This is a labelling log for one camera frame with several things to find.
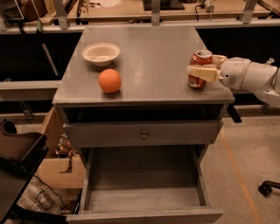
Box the black chair caster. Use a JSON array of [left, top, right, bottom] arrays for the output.
[[258, 180, 280, 197]]

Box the red coke can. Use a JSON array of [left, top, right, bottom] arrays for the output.
[[187, 49, 213, 89]]

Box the black office chair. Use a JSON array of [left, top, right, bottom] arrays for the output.
[[0, 119, 68, 224]]

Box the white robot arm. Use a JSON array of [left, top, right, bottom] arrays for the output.
[[186, 55, 280, 108]]

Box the grey wooden cabinet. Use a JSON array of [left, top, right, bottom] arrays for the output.
[[52, 25, 236, 224]]

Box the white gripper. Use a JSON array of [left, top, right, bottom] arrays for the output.
[[186, 54, 251, 89]]

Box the orange ball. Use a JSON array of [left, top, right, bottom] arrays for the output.
[[98, 69, 122, 94]]

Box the white paper bowl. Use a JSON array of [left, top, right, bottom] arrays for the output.
[[82, 43, 120, 67]]

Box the clear plastic bottle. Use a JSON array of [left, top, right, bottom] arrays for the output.
[[266, 58, 275, 65]]

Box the cardboard box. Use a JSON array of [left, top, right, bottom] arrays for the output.
[[38, 107, 85, 189]]

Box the plastic bag with bottles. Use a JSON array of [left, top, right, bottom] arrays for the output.
[[17, 176, 80, 214]]

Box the round drawer knob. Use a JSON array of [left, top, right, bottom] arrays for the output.
[[141, 132, 149, 140]]

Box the open bottom drawer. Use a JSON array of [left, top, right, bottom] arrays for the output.
[[66, 146, 223, 224]]

